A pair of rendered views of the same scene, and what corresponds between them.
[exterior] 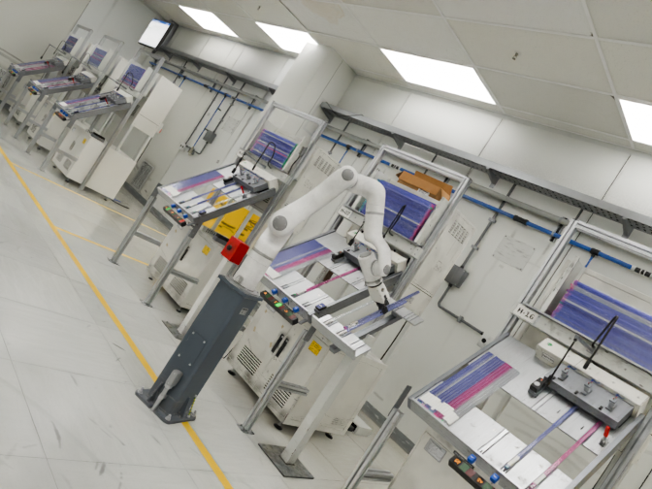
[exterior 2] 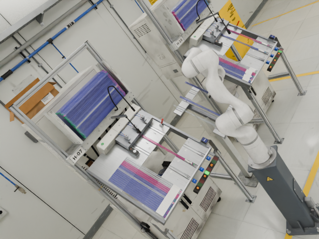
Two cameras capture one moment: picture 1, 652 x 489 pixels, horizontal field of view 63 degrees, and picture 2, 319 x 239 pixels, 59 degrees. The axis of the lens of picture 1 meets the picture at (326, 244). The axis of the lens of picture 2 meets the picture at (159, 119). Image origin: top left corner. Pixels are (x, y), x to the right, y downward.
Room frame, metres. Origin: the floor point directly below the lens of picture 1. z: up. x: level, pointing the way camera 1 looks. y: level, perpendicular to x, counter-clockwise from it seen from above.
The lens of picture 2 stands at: (2.52, 1.73, 1.98)
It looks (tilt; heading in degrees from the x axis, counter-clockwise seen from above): 23 degrees down; 287
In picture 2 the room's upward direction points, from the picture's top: 39 degrees counter-clockwise
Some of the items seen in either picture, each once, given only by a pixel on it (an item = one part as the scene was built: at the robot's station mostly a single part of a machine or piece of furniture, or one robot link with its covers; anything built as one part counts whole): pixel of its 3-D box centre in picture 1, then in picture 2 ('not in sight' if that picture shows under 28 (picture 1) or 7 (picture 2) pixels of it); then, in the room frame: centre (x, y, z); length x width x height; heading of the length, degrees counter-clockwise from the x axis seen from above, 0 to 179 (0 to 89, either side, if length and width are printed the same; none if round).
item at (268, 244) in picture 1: (276, 234); (235, 127); (2.63, 0.23, 1.00); 0.19 x 0.12 x 0.24; 179
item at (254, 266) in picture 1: (251, 271); (255, 148); (2.60, 0.24, 0.79); 0.19 x 0.19 x 0.18
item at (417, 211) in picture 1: (399, 211); (92, 103); (3.47, -0.28, 1.52); 0.51 x 0.13 x 0.27; 46
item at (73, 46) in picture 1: (60, 80); not in sight; (8.84, 5.18, 0.95); 1.37 x 0.82 x 1.90; 136
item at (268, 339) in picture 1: (304, 366); (167, 200); (3.60, -0.32, 0.31); 0.70 x 0.65 x 0.62; 46
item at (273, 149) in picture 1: (248, 211); not in sight; (4.62, 0.71, 0.95); 1.35 x 0.82 x 1.90; 136
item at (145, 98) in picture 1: (118, 120); not in sight; (6.83, 3.09, 0.95); 1.36 x 0.82 x 1.90; 136
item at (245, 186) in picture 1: (214, 232); not in sight; (4.46, 0.84, 0.66); 1.01 x 0.73 x 1.31; 136
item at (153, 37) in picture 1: (157, 37); not in sight; (6.73, 3.19, 2.10); 0.58 x 0.14 x 0.41; 46
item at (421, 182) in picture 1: (431, 187); (43, 89); (3.76, -0.41, 1.82); 0.68 x 0.30 x 0.20; 46
